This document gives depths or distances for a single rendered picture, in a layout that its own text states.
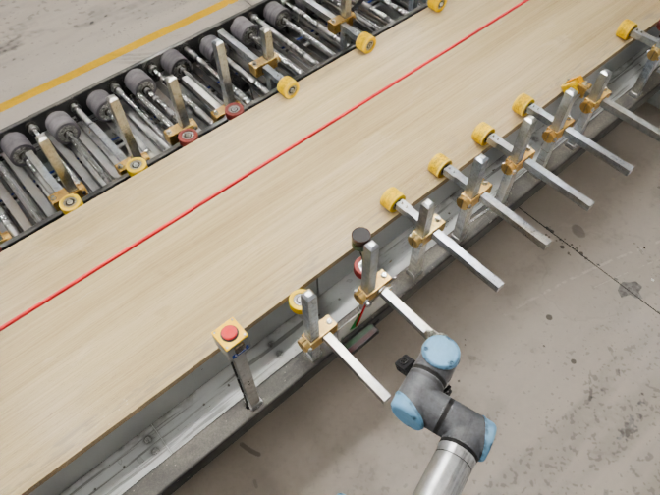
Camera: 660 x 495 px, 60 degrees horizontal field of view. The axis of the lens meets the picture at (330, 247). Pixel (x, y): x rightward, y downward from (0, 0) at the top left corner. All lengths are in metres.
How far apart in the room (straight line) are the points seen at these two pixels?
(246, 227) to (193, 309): 0.36
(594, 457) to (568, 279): 0.90
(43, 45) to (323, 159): 2.97
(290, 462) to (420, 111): 1.59
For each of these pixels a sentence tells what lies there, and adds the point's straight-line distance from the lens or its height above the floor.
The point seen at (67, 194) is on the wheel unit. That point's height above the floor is 0.91.
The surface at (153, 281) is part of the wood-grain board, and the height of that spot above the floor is 0.90.
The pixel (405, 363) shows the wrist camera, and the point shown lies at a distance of 1.62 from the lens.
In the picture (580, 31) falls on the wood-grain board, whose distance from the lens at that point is 3.09.
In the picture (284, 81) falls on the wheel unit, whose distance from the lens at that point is 2.49.
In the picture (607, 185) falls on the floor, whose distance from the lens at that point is 3.71.
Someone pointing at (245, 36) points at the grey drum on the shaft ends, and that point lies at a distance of 3.05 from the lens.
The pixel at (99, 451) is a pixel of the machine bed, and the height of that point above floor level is 0.69.
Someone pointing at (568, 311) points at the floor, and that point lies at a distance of 3.12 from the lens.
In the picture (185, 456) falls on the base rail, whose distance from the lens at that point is 1.98.
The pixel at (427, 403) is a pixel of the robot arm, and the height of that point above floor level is 1.30.
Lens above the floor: 2.56
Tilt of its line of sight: 56 degrees down
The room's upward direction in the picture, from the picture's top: 1 degrees counter-clockwise
